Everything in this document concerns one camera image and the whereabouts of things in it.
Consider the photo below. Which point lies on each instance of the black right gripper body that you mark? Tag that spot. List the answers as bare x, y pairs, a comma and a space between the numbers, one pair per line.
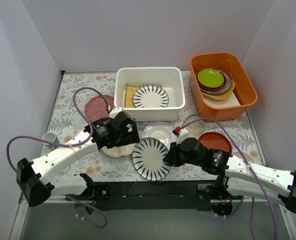
172, 156

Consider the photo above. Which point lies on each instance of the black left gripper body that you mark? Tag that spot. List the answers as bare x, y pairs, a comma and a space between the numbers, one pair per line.
132, 134

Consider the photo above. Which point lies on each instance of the pale blue rimmed plate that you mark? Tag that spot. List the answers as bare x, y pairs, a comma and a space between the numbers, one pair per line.
161, 131

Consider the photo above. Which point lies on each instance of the pink polka dot plate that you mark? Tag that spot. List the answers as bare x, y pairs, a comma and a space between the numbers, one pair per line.
95, 109

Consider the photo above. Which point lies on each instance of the yellow bamboo mat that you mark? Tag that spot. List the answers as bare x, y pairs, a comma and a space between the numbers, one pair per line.
129, 94

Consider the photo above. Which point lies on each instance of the blue striped white plate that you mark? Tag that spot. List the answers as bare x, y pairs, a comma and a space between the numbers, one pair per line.
150, 96

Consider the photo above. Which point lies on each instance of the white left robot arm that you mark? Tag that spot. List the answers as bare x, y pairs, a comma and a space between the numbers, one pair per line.
39, 178

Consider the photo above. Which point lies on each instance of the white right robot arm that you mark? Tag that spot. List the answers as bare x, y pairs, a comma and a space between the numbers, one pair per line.
234, 176

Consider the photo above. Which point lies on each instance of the white plastic bin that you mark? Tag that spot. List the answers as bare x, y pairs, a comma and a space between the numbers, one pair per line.
169, 78

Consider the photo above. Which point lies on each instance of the white board in bin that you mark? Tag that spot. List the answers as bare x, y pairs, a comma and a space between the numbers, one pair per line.
231, 101

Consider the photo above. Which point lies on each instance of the orange plastic bin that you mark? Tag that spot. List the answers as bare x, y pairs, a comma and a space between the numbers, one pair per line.
231, 65

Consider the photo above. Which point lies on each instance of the cream divided plate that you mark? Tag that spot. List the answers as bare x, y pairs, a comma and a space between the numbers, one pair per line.
117, 152

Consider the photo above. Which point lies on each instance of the speckled beige plate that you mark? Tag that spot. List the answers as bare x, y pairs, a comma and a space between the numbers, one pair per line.
196, 129

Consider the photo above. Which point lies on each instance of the red brown plate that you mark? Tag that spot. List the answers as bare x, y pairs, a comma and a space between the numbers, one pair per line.
215, 140

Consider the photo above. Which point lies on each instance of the floral table mat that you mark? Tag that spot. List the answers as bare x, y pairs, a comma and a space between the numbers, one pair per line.
66, 122

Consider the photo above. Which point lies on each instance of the black rimmed white bowl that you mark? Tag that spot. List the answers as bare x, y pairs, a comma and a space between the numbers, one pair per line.
241, 155

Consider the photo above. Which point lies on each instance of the woven yellow basket tray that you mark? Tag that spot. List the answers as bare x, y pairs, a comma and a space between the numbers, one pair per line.
223, 96

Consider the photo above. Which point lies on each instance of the white small cup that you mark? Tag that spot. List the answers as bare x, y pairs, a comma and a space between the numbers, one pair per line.
50, 139

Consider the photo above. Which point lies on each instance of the brown plate under green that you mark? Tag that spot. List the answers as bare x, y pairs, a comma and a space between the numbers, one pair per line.
211, 88

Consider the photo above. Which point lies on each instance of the grey round plate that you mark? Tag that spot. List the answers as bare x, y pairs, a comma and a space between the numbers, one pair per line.
226, 86

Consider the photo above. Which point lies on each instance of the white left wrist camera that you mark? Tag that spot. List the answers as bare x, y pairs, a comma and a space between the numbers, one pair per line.
113, 112

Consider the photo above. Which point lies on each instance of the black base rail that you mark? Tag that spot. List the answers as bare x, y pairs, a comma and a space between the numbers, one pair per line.
157, 195

